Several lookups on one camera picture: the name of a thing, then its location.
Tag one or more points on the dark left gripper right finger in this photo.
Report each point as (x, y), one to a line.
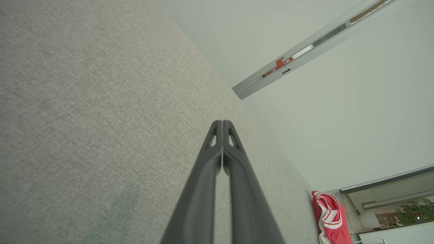
(247, 203)

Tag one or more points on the grey partition post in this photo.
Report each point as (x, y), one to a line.
(305, 54)

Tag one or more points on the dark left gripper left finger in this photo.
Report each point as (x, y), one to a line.
(200, 196)

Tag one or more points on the green potted plant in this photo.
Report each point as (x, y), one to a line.
(413, 211)

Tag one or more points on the dark framed glass partition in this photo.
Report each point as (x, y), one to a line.
(390, 183)

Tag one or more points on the red jersey with white sleeve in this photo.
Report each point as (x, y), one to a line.
(334, 220)

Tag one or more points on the red label sticker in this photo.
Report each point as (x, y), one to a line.
(279, 64)

